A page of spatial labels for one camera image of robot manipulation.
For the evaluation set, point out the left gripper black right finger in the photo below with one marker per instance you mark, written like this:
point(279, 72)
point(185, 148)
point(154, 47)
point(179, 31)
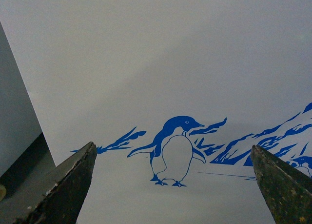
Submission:
point(286, 190)

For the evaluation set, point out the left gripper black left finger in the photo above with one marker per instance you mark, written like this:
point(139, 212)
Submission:
point(55, 198)

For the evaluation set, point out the white blue chest freezer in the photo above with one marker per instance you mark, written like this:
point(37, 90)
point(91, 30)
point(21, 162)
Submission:
point(175, 92)

